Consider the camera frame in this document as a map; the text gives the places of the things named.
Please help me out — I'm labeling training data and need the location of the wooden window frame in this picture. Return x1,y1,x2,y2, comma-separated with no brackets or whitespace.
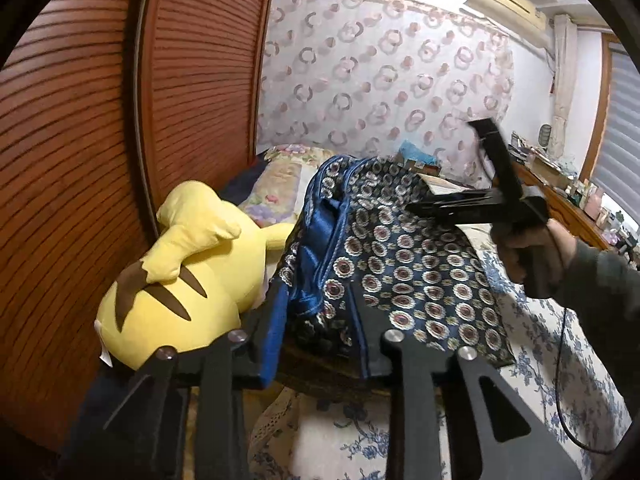
582,35,626,183

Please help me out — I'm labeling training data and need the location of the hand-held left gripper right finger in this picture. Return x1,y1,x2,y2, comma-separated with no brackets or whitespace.
352,300,583,480

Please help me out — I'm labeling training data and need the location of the pink bottle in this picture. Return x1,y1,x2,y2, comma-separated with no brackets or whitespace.
582,185,603,221

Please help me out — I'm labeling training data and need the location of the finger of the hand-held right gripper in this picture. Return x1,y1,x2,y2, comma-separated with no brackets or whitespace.
467,117,526,211
405,187,523,226

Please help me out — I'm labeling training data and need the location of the wooden louvered wardrobe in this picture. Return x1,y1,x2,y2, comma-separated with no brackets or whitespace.
0,0,281,461

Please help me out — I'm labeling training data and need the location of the navy patterned satin shirt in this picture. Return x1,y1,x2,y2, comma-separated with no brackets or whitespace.
270,155,516,376

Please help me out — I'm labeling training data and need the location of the cream tied window curtain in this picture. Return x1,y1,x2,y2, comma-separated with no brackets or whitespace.
550,14,578,148

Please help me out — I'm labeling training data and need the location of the yellow plush toy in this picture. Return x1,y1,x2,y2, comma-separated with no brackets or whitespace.
95,181,296,368

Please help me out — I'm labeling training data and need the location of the cream wall air conditioner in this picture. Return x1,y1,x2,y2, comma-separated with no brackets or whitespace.
460,0,548,36

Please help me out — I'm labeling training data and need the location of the ring patterned sheer curtain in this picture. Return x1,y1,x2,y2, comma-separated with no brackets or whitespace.
257,0,516,176

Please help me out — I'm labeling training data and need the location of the person's right forearm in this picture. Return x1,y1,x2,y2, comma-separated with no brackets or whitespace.
560,237,640,361

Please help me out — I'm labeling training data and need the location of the person's right hand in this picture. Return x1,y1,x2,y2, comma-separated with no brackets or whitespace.
491,220,576,298

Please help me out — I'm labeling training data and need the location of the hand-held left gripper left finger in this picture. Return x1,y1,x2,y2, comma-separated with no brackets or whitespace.
65,280,291,480

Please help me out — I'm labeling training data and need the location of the flat cardboard box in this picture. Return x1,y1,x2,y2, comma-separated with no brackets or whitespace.
527,152,571,181

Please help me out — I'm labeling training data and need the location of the cardboard box with blue cloth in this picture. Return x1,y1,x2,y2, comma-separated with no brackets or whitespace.
397,140,441,171

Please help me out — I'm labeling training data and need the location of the cream floral quilt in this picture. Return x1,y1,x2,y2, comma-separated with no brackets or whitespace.
239,144,336,226

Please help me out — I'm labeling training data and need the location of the white blue floral bedspread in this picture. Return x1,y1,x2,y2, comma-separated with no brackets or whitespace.
247,220,636,480

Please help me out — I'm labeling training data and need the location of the wooden sideboard cabinet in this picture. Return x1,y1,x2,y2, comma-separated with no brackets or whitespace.
507,157,640,256

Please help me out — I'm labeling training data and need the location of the black cable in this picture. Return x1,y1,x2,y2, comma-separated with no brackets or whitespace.
552,305,621,453

